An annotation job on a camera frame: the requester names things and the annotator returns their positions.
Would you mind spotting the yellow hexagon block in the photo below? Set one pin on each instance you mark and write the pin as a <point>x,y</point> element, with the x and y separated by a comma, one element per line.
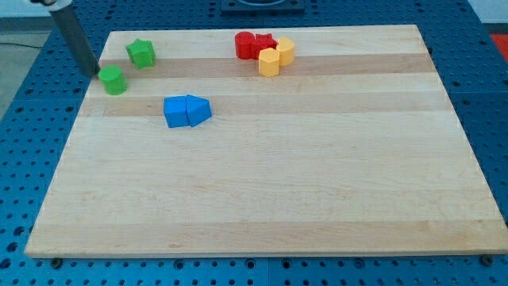
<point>268,62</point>

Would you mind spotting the green star block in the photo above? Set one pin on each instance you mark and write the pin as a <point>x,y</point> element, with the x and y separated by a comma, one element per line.
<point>141,53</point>

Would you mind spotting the blue cube block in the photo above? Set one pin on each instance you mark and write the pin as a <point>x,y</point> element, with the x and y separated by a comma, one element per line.
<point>175,111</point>

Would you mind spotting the yellow cylinder block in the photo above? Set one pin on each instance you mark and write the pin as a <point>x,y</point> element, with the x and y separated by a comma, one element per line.
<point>286,49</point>

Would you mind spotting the red cylinder block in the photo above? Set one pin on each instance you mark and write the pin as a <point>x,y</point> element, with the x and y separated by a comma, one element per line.
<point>243,45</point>

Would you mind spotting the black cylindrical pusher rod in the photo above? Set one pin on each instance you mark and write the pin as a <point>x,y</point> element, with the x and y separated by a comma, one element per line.
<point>72,32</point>

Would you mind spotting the red star block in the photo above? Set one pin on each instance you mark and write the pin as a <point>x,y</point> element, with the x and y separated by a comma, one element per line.
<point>261,42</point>

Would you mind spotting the wooden board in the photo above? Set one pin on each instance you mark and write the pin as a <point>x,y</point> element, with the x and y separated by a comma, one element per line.
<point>354,149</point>

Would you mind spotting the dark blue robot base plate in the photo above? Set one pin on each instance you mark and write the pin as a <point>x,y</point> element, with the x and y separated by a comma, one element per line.
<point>261,6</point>

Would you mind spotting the green cylinder block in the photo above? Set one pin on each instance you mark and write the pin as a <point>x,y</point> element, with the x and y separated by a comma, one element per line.
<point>112,80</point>

